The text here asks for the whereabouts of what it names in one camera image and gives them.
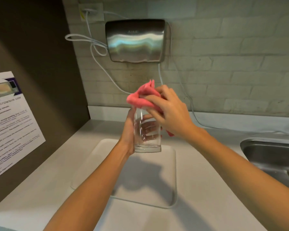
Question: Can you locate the person's left hand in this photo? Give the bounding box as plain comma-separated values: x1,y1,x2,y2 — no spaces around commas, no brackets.
119,107,163,157

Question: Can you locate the person's right hand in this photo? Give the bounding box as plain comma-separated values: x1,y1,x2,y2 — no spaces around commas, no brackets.
143,85,201,142

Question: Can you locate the pink cleaning cloth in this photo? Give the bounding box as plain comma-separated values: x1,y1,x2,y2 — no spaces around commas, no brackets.
126,79,175,137

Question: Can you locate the clear drinking glass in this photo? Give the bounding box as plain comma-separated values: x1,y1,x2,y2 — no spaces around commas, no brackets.
133,106,162,153

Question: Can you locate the person's left forearm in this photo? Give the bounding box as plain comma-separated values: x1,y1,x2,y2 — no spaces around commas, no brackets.
43,140,135,231

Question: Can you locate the person's right forearm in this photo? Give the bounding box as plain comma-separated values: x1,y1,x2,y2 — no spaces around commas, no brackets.
183,127,289,231

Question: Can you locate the white plastic tray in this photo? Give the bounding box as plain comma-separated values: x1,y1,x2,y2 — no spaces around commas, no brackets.
71,139,179,209

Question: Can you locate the printed paper notice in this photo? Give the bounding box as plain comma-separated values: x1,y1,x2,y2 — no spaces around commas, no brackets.
0,71,46,183

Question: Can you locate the stainless steel sink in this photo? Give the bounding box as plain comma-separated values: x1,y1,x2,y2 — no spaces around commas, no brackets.
240,136,289,194

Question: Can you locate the long white cable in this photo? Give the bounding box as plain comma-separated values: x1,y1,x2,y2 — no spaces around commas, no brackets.
167,21,289,135

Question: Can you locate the thin white hose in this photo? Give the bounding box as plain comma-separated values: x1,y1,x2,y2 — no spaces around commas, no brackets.
158,62,164,86

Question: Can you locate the steel wall hand dryer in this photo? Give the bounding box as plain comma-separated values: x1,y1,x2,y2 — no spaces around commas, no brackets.
105,19,171,63

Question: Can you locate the looped white power cable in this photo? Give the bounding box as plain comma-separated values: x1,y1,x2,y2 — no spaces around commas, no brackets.
65,9,131,95

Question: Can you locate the white wall outlet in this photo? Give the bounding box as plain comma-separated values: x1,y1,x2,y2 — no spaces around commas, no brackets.
78,3,104,22

